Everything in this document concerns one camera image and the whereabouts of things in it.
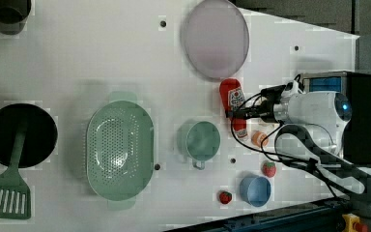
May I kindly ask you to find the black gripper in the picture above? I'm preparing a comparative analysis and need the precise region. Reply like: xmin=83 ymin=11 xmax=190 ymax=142
xmin=226 ymin=85 xmax=286 ymax=124

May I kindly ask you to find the red plush strawberry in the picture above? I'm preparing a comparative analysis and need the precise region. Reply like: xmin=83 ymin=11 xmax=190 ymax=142
xmin=218 ymin=191 xmax=232 ymax=205
xmin=262 ymin=161 xmax=276 ymax=178

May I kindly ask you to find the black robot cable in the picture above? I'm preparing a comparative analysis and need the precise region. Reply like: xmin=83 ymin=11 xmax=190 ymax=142
xmin=230 ymin=73 xmax=349 ymax=201

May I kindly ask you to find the blue aluminium frame rail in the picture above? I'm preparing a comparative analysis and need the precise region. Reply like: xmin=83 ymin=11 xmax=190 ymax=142
xmin=164 ymin=197 xmax=351 ymax=232

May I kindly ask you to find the dark grey cup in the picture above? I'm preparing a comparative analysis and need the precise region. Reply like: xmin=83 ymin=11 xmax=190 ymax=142
xmin=0 ymin=0 xmax=32 ymax=35

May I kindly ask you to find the plush orange slice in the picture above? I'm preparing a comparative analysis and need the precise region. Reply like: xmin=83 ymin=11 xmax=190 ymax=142
xmin=251 ymin=130 xmax=269 ymax=148

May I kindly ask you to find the green spatula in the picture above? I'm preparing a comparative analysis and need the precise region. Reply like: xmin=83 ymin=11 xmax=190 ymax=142
xmin=0 ymin=123 xmax=31 ymax=219

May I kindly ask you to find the black pot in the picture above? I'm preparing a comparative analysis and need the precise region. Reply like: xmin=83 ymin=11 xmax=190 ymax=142
xmin=0 ymin=102 xmax=59 ymax=169

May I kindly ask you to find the black toaster oven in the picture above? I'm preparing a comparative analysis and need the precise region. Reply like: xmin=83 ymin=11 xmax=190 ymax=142
xmin=300 ymin=71 xmax=371 ymax=165

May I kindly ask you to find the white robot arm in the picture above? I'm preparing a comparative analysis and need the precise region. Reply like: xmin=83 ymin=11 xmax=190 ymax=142
xmin=225 ymin=81 xmax=371 ymax=207

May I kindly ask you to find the yellow red emergency button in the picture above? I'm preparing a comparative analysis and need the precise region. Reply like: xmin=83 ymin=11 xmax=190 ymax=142
xmin=342 ymin=214 xmax=369 ymax=232

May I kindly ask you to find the green mug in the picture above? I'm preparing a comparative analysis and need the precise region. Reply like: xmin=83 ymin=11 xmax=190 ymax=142
xmin=177 ymin=120 xmax=220 ymax=170

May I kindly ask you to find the blue plastic cup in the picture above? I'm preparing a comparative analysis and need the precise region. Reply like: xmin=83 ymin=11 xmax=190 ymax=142
xmin=240 ymin=175 xmax=271 ymax=207

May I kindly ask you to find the green oval strainer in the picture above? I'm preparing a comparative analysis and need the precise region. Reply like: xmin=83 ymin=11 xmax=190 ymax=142
xmin=86 ymin=92 xmax=154 ymax=211

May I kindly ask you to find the red plush ketchup bottle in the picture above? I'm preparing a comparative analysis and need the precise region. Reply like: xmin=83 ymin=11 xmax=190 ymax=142
xmin=219 ymin=78 xmax=247 ymax=139

